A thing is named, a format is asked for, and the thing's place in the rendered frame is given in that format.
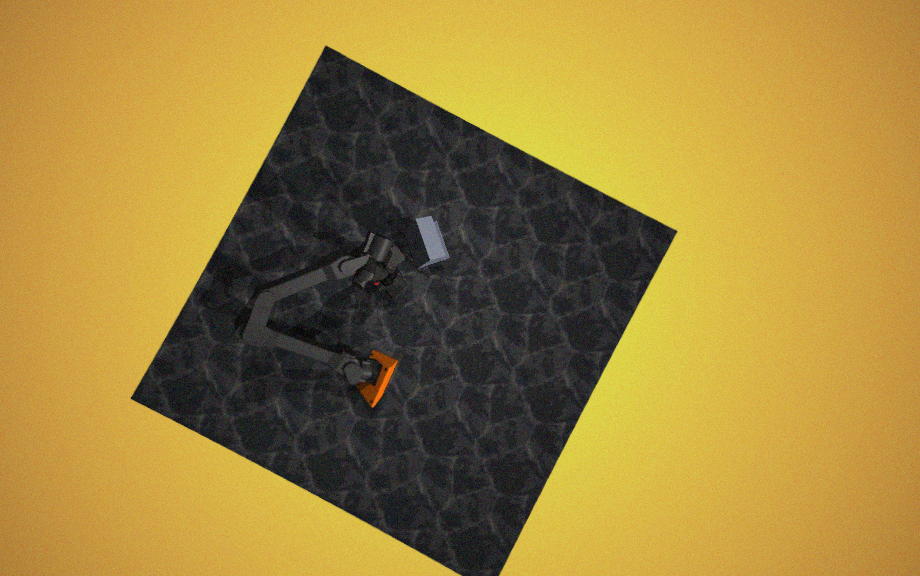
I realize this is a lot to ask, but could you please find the dark grey sloped panel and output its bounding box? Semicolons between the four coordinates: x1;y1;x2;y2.
404;216;450;269

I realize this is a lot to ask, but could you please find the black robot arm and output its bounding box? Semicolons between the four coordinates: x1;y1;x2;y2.
234;231;405;385

